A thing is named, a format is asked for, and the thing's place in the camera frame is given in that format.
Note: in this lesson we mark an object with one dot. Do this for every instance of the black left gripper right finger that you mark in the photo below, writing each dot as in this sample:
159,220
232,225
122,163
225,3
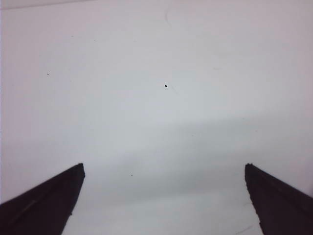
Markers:
281,208

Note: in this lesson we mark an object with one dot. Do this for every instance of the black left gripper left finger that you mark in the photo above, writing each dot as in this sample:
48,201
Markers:
44,209

